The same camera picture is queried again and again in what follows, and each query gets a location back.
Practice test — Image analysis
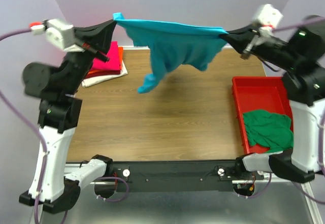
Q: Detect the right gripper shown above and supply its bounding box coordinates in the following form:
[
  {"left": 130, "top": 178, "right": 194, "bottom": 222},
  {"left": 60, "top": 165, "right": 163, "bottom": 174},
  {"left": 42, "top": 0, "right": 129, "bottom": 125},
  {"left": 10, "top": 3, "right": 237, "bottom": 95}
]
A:
[{"left": 219, "top": 21, "right": 300, "bottom": 69}]

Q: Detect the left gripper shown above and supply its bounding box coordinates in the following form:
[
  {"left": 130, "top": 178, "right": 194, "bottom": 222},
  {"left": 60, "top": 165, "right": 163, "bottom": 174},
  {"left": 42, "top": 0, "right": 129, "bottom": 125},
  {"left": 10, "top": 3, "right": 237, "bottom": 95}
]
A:
[{"left": 60, "top": 17, "right": 116, "bottom": 94}]

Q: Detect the teal t shirt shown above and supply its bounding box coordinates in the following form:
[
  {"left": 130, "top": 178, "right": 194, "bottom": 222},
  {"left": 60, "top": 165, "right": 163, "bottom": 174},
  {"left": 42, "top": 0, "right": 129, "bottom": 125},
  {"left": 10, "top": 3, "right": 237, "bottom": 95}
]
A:
[{"left": 113, "top": 13, "right": 227, "bottom": 93}]

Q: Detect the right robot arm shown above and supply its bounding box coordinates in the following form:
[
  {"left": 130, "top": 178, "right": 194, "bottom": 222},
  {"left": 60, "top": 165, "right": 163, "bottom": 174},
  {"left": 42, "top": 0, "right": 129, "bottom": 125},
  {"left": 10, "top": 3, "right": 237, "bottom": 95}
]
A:
[{"left": 220, "top": 15, "right": 324, "bottom": 183}]

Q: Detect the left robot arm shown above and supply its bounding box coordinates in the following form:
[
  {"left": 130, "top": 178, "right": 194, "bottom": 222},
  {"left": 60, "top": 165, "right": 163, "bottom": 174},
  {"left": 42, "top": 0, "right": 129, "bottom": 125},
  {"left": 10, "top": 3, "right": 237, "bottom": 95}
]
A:
[{"left": 19, "top": 19, "right": 116, "bottom": 214}]

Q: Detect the pink folded t shirt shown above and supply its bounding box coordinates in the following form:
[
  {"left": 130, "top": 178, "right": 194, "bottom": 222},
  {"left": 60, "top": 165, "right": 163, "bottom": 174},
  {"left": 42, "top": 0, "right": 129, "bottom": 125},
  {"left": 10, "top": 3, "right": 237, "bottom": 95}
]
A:
[{"left": 91, "top": 41, "right": 121, "bottom": 72}]

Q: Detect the orange folded t shirt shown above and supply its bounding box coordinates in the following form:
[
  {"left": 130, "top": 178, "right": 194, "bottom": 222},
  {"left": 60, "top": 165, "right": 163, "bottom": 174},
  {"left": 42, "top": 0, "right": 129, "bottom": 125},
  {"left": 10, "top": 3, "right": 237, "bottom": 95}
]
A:
[{"left": 88, "top": 47, "right": 123, "bottom": 75}]

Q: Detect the white folded t shirt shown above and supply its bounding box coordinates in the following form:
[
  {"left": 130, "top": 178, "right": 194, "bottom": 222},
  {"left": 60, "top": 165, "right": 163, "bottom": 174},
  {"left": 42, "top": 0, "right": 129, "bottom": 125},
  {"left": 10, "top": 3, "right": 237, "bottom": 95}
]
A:
[{"left": 81, "top": 61, "right": 128, "bottom": 87}]

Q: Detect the red plastic bin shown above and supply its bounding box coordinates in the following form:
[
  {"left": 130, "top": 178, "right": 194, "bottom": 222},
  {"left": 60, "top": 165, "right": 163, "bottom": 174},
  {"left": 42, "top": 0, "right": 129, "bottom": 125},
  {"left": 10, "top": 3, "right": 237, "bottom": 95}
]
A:
[{"left": 232, "top": 76, "right": 293, "bottom": 154}]

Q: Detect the green t shirt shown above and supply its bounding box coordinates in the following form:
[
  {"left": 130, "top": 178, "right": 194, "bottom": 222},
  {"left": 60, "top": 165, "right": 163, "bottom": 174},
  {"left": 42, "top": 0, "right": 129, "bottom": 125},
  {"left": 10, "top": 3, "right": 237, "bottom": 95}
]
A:
[{"left": 243, "top": 110, "right": 294, "bottom": 153}]

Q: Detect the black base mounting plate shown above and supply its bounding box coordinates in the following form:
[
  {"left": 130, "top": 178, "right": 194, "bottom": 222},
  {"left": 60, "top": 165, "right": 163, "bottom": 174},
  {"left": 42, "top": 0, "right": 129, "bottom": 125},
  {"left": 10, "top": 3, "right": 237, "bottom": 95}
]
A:
[{"left": 93, "top": 159, "right": 265, "bottom": 199}]

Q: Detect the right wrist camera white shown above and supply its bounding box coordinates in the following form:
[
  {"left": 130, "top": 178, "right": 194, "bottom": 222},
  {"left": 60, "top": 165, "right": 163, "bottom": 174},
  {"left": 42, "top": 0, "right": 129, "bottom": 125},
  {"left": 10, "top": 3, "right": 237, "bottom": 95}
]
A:
[{"left": 251, "top": 4, "right": 283, "bottom": 37}]

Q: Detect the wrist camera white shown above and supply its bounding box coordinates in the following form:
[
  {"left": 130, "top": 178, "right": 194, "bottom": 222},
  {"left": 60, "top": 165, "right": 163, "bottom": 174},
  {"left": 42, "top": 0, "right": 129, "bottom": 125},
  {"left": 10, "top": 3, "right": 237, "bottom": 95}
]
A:
[
  {"left": 29, "top": 19, "right": 84, "bottom": 52},
  {"left": 251, "top": 4, "right": 283, "bottom": 37}
]

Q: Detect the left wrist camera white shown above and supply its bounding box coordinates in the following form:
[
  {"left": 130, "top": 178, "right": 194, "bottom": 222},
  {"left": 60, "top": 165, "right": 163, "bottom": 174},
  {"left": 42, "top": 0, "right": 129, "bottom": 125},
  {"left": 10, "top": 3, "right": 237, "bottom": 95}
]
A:
[{"left": 29, "top": 19, "right": 84, "bottom": 52}]

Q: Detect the aluminium frame rail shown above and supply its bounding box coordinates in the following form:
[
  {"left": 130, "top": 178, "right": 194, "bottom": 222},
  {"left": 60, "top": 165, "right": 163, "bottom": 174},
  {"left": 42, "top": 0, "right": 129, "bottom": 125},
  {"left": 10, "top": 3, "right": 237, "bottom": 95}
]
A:
[{"left": 66, "top": 174, "right": 323, "bottom": 223}]

